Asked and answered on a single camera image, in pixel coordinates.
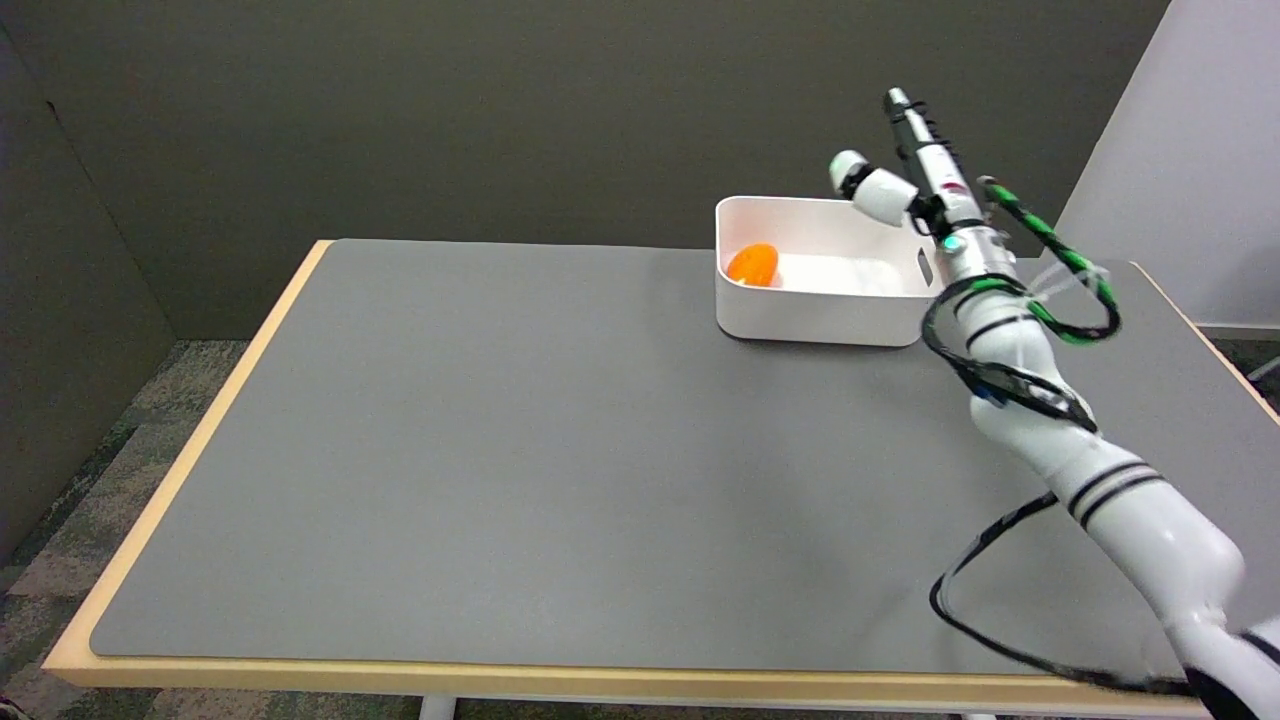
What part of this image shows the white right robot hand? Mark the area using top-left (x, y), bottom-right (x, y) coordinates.
top-left (828, 87), bottom-right (988, 243)

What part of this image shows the orange mango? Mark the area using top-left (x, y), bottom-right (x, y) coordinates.
top-left (726, 243), bottom-right (780, 288)

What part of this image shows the white plastic storage box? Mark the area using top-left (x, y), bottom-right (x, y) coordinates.
top-left (714, 195), bottom-right (951, 348)

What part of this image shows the white partition panel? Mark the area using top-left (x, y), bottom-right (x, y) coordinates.
top-left (1040, 0), bottom-right (1280, 331)

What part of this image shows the grey table mat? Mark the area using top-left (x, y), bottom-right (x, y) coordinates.
top-left (88, 238), bottom-right (1280, 683)

